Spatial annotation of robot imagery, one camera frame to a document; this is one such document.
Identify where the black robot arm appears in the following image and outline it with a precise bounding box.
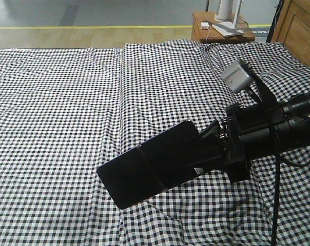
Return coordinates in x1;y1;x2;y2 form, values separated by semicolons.
176;90;310;183

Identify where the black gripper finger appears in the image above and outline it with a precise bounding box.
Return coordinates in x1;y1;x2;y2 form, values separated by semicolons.
197;119;221;144
170;143;224;177

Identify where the white charger adapter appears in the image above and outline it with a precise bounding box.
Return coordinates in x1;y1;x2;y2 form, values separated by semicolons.
200;22;209;30

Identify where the black smartphone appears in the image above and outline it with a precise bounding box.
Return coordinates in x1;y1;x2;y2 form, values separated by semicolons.
97;120;214;209

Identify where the white cylindrical speaker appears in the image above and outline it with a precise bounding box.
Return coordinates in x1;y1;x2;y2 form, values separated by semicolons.
215;0;234;22

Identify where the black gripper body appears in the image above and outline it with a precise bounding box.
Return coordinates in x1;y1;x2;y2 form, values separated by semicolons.
223;103;290;182

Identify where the white desk lamp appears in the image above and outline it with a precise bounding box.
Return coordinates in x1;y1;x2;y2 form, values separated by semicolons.
212;0;244;37

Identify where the black camera cable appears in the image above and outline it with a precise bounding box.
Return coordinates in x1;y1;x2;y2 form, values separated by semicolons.
247;87;310;246

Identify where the black white checkered bedsheet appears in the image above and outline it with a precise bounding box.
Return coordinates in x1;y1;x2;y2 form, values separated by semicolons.
0;40;310;245

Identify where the wooden nightstand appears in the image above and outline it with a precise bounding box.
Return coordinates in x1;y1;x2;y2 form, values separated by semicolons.
191;11;256;44

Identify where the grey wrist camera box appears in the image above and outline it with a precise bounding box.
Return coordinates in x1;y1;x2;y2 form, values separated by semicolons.
221;59;255;93

